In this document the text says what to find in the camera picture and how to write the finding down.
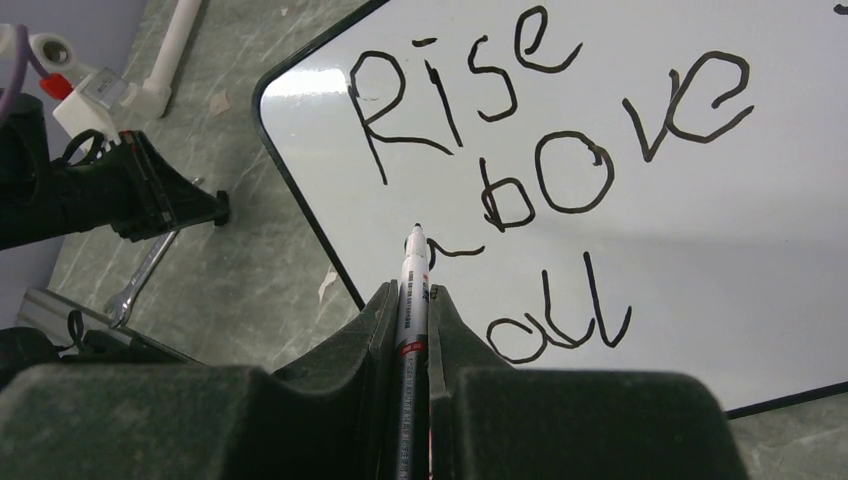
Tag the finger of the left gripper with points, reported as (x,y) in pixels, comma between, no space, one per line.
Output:
(161,199)

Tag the white PVC pipe frame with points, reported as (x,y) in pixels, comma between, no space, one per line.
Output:
(79,39)

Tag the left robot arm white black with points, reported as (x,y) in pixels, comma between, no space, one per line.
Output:
(24,149)

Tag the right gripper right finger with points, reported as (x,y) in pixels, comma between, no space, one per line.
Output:
(490,420)

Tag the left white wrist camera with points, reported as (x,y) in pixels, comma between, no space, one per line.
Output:
(86,99)

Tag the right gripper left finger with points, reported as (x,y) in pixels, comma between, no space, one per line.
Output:
(320,417)

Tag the white whiteboard black frame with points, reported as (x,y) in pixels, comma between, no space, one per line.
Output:
(639,185)

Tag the white whiteboard marker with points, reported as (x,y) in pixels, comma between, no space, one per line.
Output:
(411,346)

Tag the silver combination wrench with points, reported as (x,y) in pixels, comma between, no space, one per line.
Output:
(119,306)

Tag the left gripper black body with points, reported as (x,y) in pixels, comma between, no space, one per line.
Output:
(65,200)

